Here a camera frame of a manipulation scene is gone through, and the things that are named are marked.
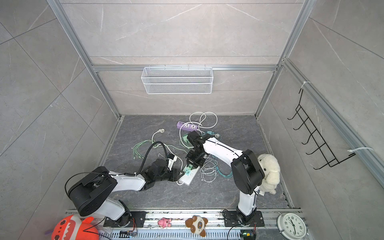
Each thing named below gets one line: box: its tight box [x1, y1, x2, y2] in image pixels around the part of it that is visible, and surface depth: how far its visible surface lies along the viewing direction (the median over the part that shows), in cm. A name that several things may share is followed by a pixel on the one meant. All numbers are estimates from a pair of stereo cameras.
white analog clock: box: [276, 213, 307, 240], surface depth 70 cm
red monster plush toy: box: [51, 214, 100, 240], surface depth 66 cm
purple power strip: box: [176, 121, 199, 132], surface depth 113 cm
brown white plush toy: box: [185, 215, 208, 237], surface depth 71 cm
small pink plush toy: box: [157, 217, 172, 229], surface depth 72 cm
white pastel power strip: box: [178, 164, 200, 186], surface depth 87 cm
